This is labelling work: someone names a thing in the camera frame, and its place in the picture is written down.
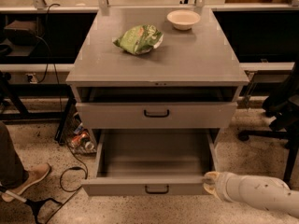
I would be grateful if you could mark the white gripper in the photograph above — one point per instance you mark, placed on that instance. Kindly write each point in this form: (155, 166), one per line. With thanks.
(222, 185)

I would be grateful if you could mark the grey drawer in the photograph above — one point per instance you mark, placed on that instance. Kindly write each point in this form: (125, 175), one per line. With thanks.
(155, 115)
(151, 162)

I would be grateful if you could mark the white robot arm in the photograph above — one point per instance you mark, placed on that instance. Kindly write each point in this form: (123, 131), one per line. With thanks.
(260, 192)

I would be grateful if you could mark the grey top drawer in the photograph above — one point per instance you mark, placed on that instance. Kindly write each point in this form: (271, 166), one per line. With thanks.
(155, 115)

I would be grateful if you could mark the grey drawer cabinet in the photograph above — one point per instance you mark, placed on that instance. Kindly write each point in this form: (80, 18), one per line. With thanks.
(195, 66)

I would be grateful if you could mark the orange can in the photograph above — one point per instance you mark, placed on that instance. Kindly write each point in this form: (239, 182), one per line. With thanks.
(80, 140)

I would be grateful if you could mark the green chip bag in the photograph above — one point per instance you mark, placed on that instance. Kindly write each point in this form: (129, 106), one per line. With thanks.
(140, 39)

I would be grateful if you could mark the white bowl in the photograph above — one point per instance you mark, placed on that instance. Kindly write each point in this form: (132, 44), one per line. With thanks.
(183, 20)

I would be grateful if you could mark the dark trouser leg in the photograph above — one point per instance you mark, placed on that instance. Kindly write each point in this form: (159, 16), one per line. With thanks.
(12, 172)

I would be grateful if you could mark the white power outlet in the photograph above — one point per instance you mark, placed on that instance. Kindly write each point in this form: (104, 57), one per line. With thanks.
(31, 78)

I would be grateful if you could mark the black box on shelf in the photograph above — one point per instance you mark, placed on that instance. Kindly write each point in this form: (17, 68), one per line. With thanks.
(23, 33)

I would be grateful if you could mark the wire trash basket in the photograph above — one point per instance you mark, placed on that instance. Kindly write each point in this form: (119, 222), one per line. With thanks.
(74, 126)

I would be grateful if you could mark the black stand with white handle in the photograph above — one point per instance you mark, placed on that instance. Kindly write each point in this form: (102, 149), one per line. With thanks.
(34, 205)

